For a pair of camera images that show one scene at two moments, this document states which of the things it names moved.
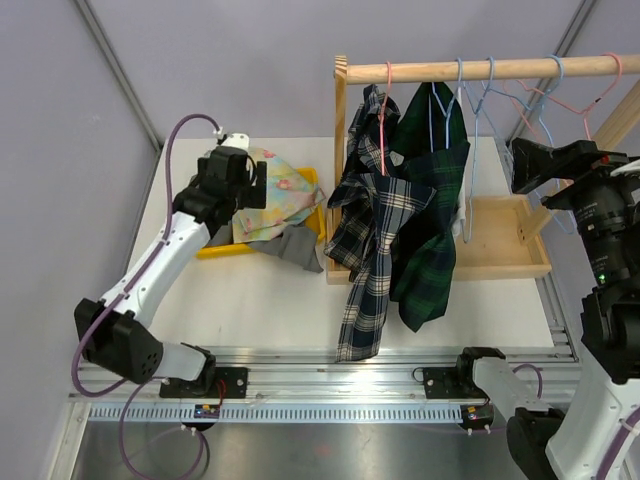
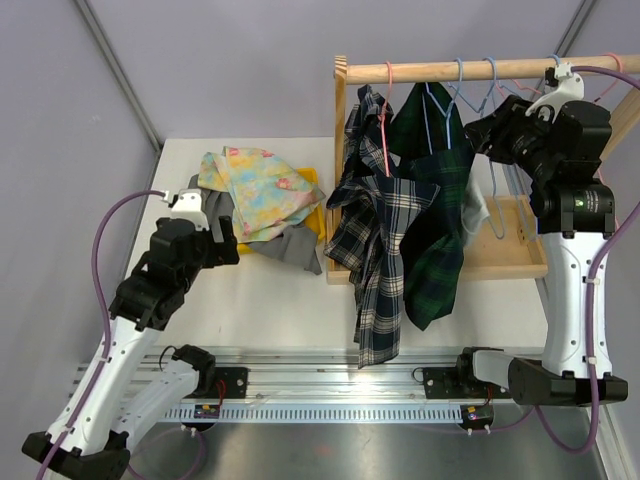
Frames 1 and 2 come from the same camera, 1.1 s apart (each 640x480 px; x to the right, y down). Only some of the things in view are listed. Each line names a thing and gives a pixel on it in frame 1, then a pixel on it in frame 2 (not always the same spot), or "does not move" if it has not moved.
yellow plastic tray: x=315 y=220 does not move
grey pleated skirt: x=295 y=243 does not move
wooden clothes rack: x=499 y=239 does not move
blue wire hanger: x=475 y=111 to x=499 y=229
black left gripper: x=253 y=195 to x=221 y=253
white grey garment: x=459 y=223 to x=477 y=197
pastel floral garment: x=290 y=197 does not move
